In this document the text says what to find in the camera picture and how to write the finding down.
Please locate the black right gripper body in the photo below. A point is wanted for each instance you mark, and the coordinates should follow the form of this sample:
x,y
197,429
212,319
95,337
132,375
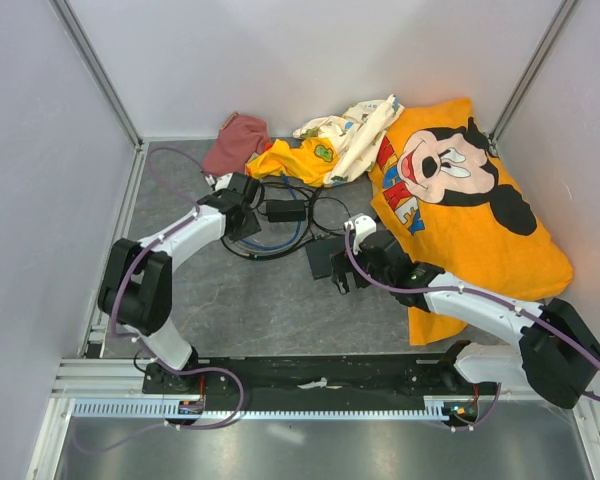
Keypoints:
x,y
342,264

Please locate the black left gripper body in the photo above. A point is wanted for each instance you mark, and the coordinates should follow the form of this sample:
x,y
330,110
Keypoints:
x,y
249,227

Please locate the black network switch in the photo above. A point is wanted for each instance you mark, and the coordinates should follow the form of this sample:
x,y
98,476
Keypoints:
x,y
318,254

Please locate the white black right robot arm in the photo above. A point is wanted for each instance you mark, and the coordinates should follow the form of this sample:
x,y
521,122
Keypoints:
x,y
547,347

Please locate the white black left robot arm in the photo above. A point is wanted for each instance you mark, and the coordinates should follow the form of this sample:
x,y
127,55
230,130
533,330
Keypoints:
x,y
136,291

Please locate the black power adapter brick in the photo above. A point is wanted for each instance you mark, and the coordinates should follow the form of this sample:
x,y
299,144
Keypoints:
x,y
283,211

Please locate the maroon red cloth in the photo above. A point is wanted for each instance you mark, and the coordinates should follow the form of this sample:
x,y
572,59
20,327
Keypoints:
x,y
240,137

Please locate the yellow dinosaur garment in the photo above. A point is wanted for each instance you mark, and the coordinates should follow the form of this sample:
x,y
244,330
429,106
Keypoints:
x,y
311,162

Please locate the orange Mickey Mouse pillow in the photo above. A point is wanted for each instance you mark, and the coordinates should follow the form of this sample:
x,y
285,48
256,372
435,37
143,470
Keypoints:
x,y
442,191

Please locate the cream dinosaur print cloth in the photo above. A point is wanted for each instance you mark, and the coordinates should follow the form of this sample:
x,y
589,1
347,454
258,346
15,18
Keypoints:
x,y
347,145

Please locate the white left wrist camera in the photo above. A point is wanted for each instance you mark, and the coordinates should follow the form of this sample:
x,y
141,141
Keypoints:
x,y
217,183

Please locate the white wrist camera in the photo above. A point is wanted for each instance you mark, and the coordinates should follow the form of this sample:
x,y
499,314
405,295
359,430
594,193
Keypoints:
x,y
357,229
217,183

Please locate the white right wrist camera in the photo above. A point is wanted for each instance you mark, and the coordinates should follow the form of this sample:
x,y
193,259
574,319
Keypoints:
x,y
357,229

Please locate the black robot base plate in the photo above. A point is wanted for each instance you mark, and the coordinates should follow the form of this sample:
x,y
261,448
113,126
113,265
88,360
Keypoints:
x,y
383,380

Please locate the grey slotted cable duct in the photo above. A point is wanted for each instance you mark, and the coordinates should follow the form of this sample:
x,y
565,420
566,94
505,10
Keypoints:
x,y
175,409

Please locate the aluminium frame rail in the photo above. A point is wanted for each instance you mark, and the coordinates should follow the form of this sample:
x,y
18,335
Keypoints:
x,y
97,378

